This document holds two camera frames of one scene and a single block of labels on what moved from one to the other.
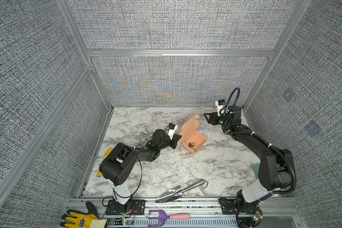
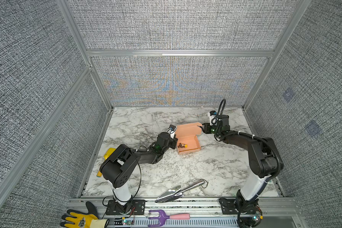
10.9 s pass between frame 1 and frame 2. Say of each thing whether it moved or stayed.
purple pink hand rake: stayed
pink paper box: moved
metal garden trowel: stayed
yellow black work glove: stayed
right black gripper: moved
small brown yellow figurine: moved
